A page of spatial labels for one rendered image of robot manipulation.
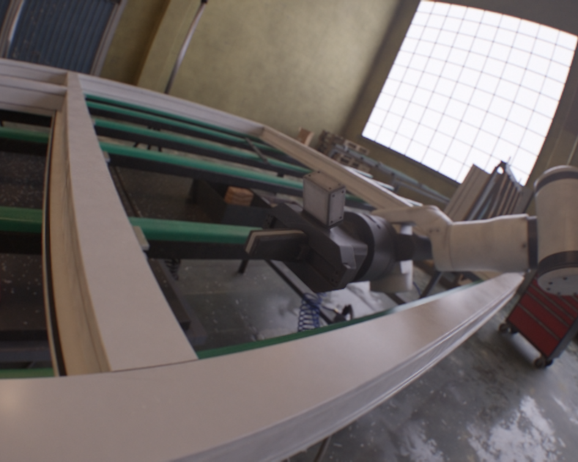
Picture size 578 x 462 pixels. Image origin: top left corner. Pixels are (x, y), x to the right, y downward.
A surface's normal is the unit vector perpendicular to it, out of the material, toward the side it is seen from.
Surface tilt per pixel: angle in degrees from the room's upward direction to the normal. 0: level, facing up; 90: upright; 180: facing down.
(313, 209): 120
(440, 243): 90
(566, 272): 112
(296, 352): 0
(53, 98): 90
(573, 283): 140
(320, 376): 0
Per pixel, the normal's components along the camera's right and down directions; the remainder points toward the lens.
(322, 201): -0.81, 0.38
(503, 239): -0.70, -0.18
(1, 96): 0.58, 0.50
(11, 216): 0.39, -0.87
